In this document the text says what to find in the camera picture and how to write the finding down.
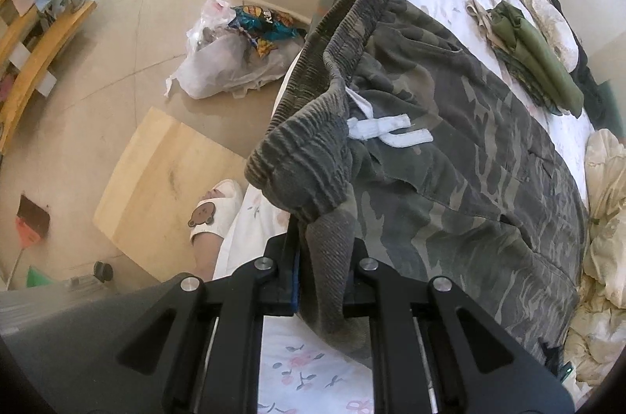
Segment camouflage pants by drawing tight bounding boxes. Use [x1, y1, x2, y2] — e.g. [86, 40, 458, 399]
[245, 0, 587, 363]

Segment white floral bed sheet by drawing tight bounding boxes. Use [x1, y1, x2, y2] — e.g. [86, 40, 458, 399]
[221, 0, 580, 413]

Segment white bear slipper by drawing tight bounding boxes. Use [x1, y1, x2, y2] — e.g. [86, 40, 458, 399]
[188, 179, 243, 241]

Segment light wooden board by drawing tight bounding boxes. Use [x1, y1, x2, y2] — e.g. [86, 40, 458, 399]
[94, 108, 247, 281]

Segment cream crumpled blanket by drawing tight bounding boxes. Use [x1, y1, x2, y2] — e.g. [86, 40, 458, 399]
[565, 129, 625, 402]

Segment red dustpan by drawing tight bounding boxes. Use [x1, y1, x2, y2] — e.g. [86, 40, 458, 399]
[5, 194, 50, 290]

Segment dark clothes pile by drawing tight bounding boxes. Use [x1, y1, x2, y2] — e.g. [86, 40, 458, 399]
[550, 0, 611, 129]

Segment white plastic bag with items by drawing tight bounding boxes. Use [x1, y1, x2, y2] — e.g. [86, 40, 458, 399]
[164, 0, 306, 100]

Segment folded olive green clothes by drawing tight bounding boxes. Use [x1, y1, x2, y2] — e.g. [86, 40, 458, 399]
[466, 0, 584, 118]

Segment cream knitted pillow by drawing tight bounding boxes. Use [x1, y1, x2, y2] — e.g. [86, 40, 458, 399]
[519, 0, 579, 73]

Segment yellow wooden rack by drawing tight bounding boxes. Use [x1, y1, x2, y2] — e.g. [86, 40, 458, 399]
[1, 0, 97, 157]

